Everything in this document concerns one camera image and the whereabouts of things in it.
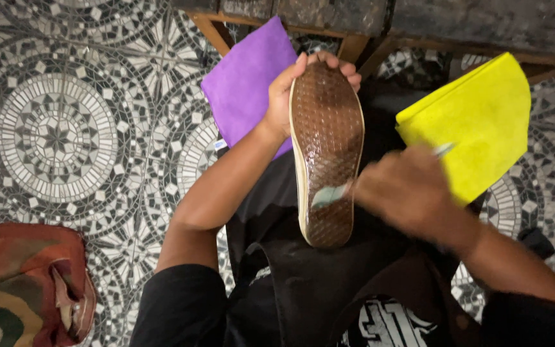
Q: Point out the person's right hand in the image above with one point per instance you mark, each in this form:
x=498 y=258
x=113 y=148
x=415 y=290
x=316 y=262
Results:
x=405 y=190

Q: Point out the person's left hand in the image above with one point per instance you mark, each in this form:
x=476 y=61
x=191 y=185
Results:
x=281 y=99

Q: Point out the toothbrush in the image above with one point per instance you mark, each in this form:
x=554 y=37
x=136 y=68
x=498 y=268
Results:
x=335 y=193

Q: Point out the brown-soled shoe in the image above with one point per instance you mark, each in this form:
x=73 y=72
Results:
x=326 y=154

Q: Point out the purple cloth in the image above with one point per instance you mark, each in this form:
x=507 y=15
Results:
x=246 y=82

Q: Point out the yellow cloth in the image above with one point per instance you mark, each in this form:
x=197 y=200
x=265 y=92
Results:
x=475 y=120

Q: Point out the person's black clothing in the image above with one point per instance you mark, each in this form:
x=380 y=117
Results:
x=335 y=289

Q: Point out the wooden table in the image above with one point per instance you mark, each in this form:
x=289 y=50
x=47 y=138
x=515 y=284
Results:
x=402 y=29

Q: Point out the red patterned fabric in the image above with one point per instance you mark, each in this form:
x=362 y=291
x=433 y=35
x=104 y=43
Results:
x=22 y=284

